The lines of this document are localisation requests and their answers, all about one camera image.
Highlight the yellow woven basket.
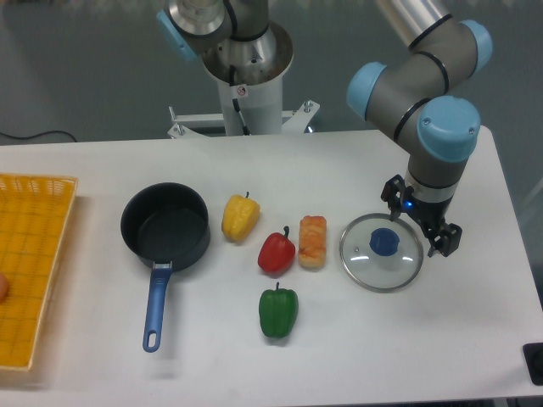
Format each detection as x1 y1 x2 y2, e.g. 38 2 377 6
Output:
1 173 78 371

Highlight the black object table edge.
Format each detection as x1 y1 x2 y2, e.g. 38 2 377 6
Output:
523 343 543 386

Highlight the red bell pepper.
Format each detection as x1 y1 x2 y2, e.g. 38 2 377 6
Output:
257 226 296 275

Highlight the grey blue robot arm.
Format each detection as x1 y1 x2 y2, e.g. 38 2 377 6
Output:
156 1 493 256

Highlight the glass pot lid blue knob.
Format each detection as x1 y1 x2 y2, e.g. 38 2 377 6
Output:
339 213 425 294

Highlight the dark saucepan blue handle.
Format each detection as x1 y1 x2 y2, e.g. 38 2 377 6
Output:
120 182 210 353

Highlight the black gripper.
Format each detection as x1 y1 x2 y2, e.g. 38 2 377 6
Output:
380 175 462 258

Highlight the yellow bell pepper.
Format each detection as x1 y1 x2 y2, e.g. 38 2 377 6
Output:
221 192 260 243

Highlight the toasted bread loaf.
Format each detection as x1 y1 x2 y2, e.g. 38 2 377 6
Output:
298 215 327 269

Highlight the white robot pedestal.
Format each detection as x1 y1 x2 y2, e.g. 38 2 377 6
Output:
168 22 320 139

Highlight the black cable on floor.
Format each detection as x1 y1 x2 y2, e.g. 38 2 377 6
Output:
0 129 78 142

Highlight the green bell pepper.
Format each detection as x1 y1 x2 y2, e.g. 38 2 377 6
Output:
259 282 299 339

